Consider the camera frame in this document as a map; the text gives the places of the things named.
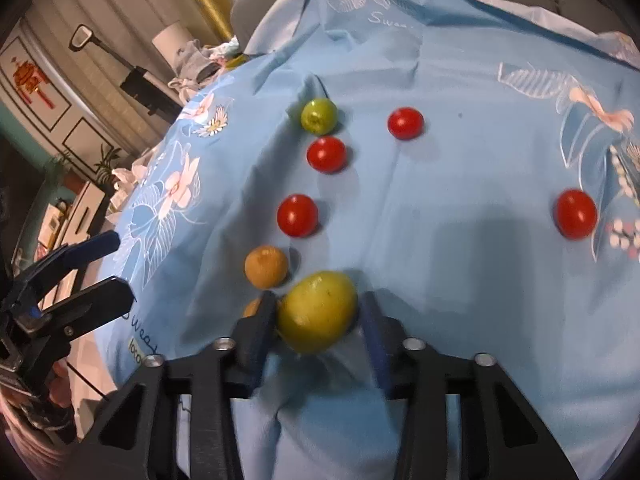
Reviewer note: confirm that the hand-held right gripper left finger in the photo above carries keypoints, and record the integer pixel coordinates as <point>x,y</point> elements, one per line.
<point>261,340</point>

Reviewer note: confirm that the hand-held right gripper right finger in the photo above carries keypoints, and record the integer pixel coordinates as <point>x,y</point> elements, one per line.
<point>376,355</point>

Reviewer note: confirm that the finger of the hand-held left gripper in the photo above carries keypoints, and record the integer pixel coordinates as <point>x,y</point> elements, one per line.
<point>95,248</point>
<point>100,300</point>

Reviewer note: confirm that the small orange tangerine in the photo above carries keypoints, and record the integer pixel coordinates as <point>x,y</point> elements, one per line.
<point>251,308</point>

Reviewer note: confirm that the yellow-green lemon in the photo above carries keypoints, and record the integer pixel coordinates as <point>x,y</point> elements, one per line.
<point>317,312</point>

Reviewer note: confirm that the yellow-orange kumquat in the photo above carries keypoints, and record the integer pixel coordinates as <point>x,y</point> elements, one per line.
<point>266,266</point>

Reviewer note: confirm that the red cherry tomato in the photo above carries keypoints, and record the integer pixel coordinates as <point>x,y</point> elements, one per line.
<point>297,215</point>
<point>326,155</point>
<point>576,213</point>
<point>405,123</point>

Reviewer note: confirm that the green cherry tomato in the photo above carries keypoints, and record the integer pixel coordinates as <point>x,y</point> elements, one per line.
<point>319,116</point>

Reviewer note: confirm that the green potted plant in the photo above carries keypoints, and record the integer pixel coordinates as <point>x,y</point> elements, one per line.
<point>106,165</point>

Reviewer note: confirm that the black vacuum cleaner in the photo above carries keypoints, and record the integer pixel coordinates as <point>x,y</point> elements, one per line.
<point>147,90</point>

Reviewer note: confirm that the blue floral cloth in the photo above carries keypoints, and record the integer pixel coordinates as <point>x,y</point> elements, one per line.
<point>450,185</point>

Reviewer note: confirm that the pile of clothes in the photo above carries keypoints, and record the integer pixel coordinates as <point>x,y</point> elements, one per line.
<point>200,60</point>

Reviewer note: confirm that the white cylinder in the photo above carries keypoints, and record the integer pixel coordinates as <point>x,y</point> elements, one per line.
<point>172,42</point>

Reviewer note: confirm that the red wall decoration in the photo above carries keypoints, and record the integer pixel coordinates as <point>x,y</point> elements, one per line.
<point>27,77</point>

